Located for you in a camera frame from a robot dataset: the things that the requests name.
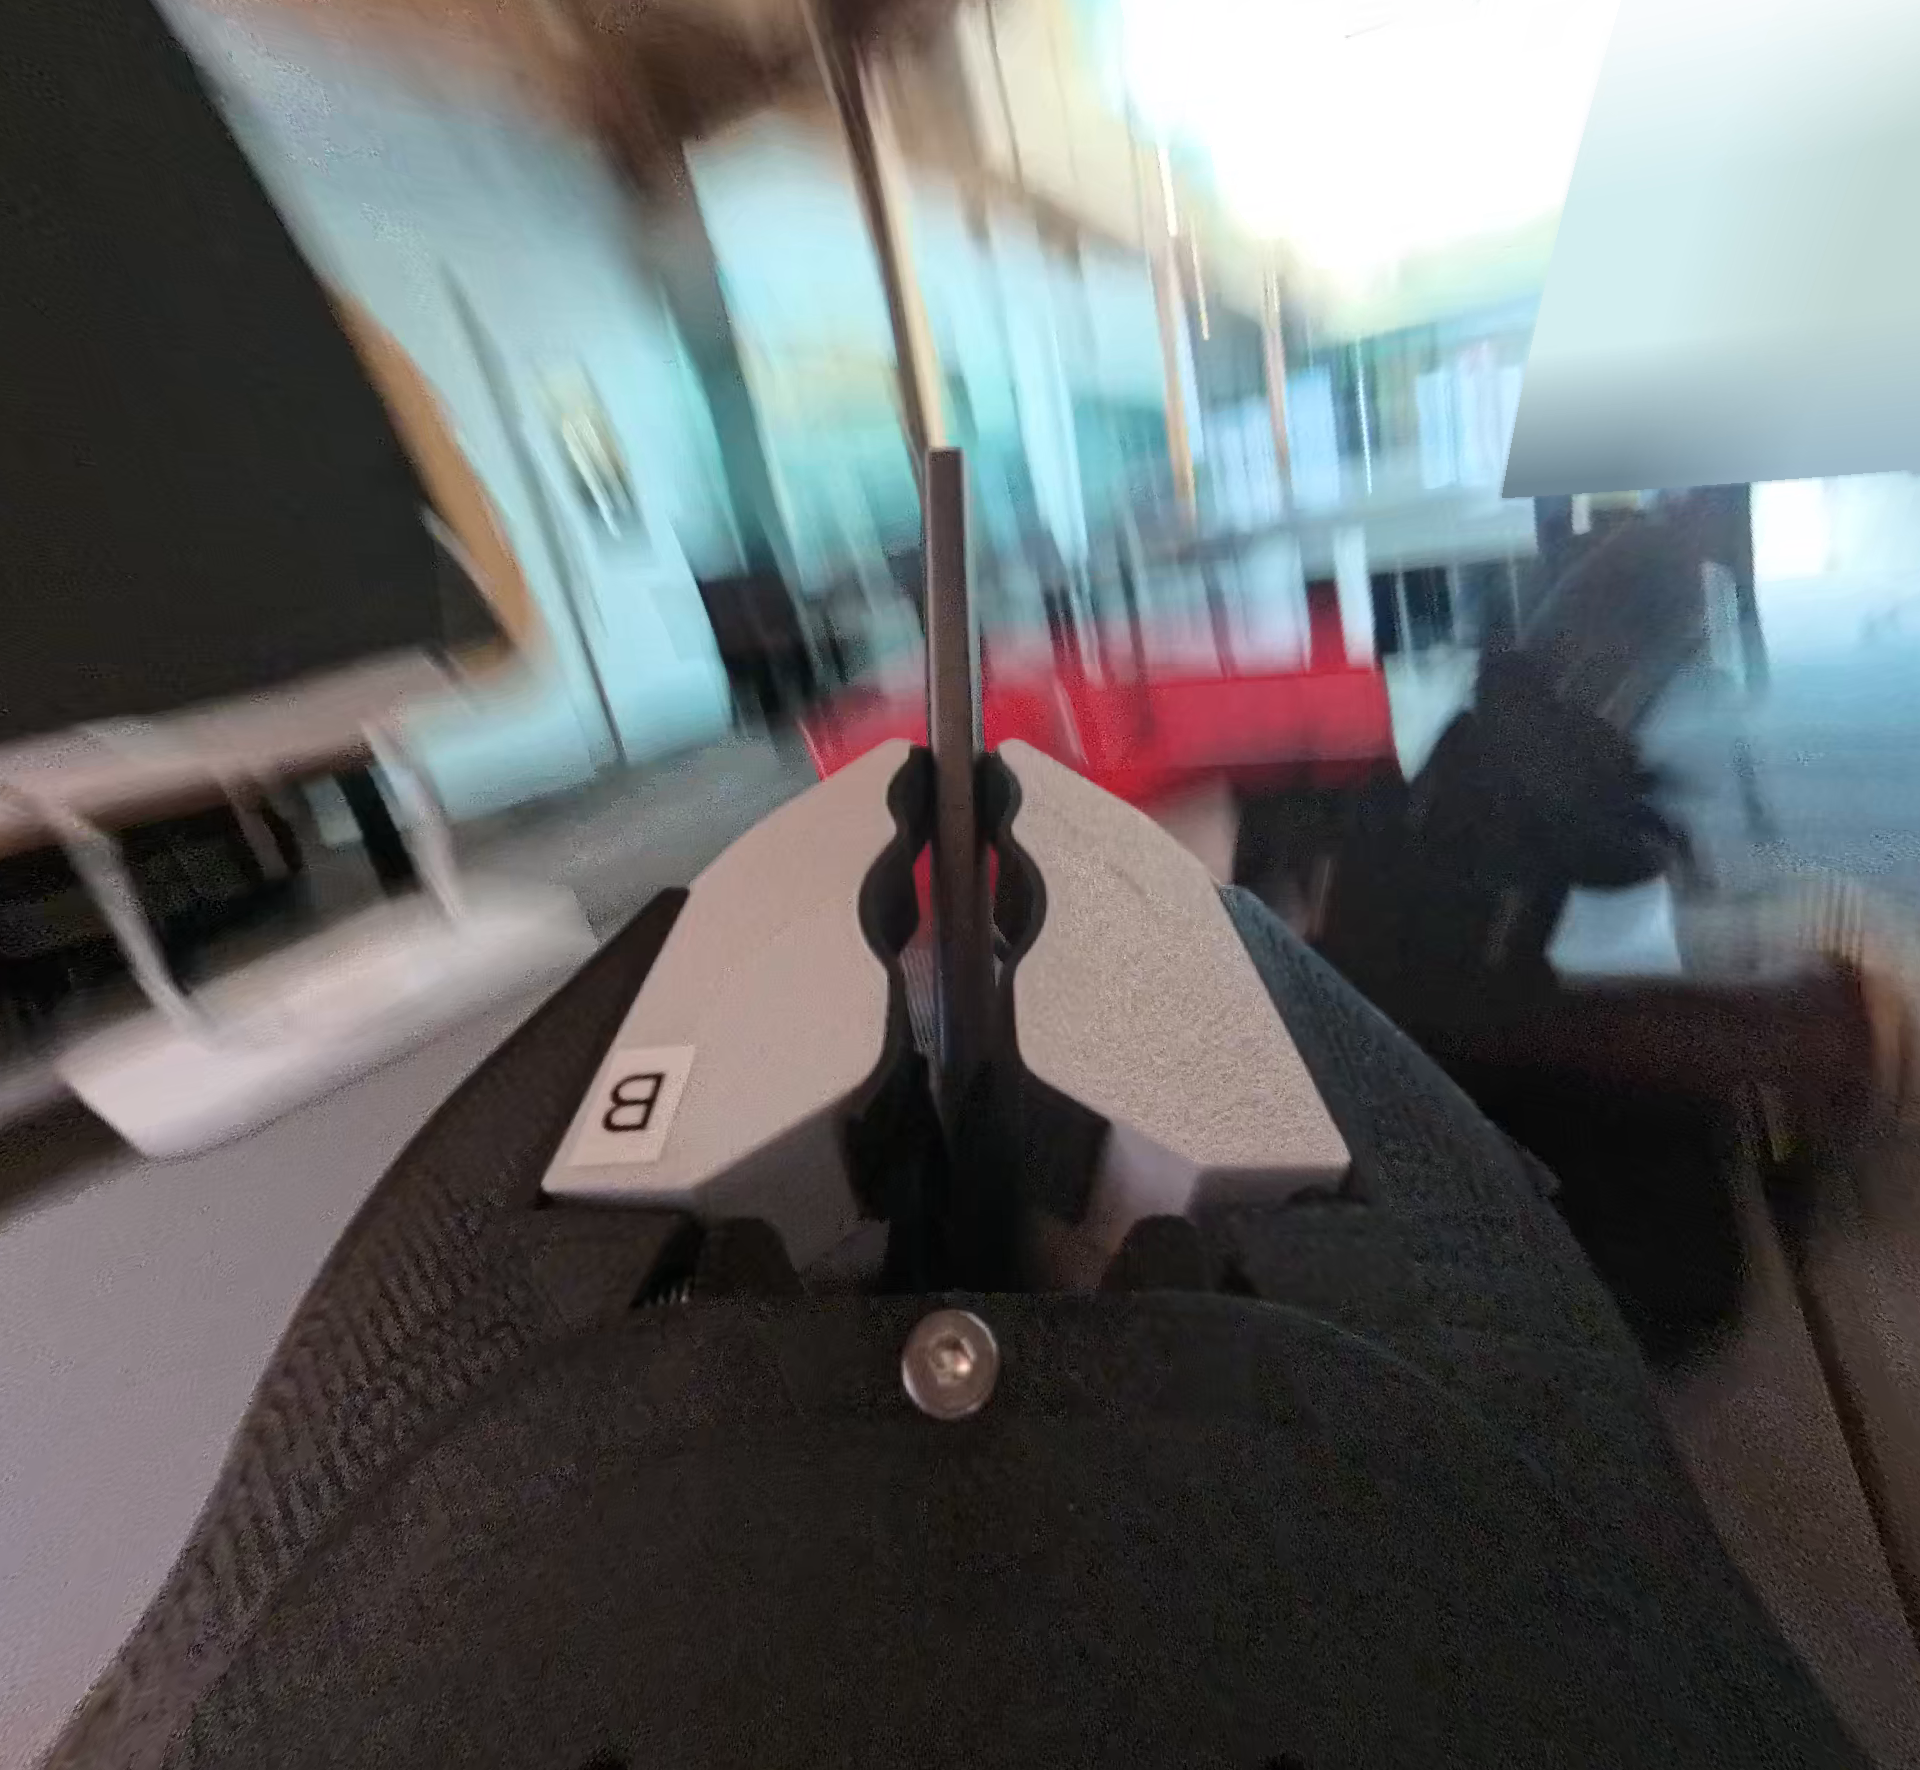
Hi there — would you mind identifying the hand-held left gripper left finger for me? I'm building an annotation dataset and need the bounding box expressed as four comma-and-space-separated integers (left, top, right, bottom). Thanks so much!
540, 734, 923, 1266

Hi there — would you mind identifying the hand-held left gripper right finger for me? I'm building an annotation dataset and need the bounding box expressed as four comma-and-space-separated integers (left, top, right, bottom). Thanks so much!
982, 738, 1356, 1230

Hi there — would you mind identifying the red plastic storage bin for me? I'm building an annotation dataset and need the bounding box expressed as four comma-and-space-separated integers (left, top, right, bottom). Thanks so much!
801, 660, 1403, 812

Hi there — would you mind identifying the grey usb hub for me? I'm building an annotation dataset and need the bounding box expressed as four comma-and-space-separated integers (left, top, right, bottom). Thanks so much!
921, 446, 995, 1293

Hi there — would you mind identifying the rounded wooden panel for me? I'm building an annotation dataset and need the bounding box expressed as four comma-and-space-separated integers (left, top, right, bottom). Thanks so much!
335, 301, 549, 671

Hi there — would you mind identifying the dark door window panel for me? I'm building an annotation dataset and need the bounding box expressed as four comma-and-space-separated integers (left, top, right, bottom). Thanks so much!
532, 361, 647, 551

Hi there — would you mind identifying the black display panel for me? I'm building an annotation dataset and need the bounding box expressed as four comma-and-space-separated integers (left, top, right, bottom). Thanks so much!
0, 0, 504, 738

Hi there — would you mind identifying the wooden support post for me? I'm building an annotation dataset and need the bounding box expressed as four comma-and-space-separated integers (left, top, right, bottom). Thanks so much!
831, 0, 953, 453

